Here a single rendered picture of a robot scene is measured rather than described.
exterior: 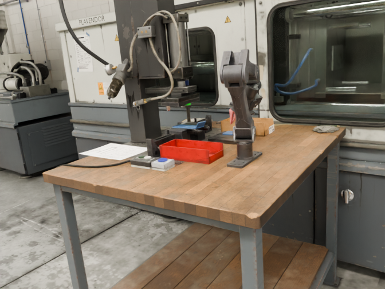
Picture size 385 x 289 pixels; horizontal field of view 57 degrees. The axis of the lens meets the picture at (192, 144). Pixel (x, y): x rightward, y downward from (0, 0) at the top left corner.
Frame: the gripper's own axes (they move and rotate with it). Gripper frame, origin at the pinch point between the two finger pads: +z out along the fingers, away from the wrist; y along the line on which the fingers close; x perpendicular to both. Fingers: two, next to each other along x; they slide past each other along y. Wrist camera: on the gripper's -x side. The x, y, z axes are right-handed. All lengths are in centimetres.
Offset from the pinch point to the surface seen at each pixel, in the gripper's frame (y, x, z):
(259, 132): -3.5, -23.3, 7.4
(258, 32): 36, -53, -29
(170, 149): 9.3, 27.0, 13.9
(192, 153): -0.6, 25.9, 8.8
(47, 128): 268, -83, 199
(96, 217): 99, -33, 170
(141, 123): 43, 11, 25
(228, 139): 1.7, -5.2, 10.9
